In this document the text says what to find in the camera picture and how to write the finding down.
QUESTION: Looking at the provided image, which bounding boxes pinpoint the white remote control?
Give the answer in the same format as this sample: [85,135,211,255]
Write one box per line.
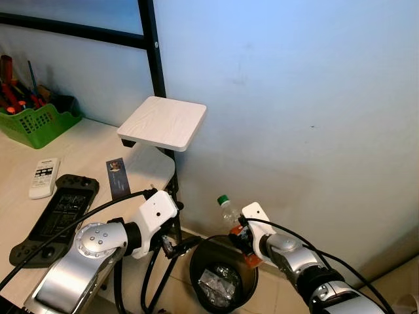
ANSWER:
[29,158,60,200]

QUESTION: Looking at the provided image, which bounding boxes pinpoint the clear bottle with green cap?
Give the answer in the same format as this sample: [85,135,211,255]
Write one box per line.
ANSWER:
[217,194,264,269]

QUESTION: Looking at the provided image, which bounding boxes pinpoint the thin blue tool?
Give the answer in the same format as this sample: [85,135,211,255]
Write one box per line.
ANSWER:
[26,60,41,99]

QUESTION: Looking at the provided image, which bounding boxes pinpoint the black metal frame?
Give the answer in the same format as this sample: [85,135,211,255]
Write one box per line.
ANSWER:
[0,0,191,314]

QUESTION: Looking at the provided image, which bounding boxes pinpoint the square light wooden shelf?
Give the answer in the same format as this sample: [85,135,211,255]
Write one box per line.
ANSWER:
[117,96,208,152]

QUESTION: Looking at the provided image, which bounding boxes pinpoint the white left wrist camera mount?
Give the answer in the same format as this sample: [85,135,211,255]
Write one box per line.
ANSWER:
[131,190,179,259]

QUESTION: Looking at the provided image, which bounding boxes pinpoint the red handled screwdriver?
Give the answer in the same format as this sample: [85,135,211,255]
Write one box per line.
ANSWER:
[0,55,30,113]

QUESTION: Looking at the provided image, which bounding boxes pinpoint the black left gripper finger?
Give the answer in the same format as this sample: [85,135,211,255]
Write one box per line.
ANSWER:
[168,237,202,256]

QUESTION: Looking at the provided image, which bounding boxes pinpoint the black handheld game controller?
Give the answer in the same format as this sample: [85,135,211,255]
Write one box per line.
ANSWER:
[9,174,100,268]

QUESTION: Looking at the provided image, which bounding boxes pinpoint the green plastic basket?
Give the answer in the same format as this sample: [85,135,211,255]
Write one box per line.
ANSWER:
[0,98,83,150]

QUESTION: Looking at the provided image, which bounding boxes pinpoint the black round trash bin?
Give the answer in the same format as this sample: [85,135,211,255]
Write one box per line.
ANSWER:
[189,234,259,314]

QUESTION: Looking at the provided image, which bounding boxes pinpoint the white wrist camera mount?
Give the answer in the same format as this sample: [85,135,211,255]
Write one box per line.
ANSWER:
[242,202,276,259]
[131,190,179,259]

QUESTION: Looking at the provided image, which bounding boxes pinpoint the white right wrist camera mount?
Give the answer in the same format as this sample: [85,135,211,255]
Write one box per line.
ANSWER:
[242,202,276,259]

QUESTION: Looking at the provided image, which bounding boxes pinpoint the crumpled silver wrapper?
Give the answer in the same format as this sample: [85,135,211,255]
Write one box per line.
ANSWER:
[198,265,242,308]

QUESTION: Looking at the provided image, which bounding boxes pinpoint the small dark card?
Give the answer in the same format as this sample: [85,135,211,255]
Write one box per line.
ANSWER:
[106,158,132,200]

